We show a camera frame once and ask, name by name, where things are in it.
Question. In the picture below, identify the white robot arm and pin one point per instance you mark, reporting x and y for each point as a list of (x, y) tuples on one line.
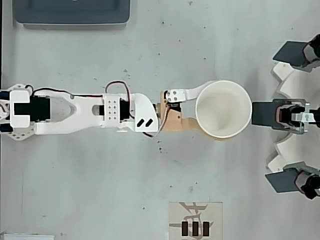
[(75, 117)]

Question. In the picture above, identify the grey plastic tray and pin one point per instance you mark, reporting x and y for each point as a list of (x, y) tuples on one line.
[(72, 11)]

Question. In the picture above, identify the dark grey flat paddle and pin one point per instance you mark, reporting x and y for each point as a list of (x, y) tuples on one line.
[(263, 113), (288, 53), (282, 182)]

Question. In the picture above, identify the printed paper mat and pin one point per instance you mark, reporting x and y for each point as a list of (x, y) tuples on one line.
[(215, 215)]

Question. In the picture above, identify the grey servo mount clear bracket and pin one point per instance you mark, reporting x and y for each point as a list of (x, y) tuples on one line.
[(295, 117)]

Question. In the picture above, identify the tan gripper black servo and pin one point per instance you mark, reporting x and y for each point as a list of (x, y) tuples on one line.
[(174, 117)]

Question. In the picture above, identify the white gear-shaped wheel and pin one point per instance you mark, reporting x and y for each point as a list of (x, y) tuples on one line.
[(295, 82)]

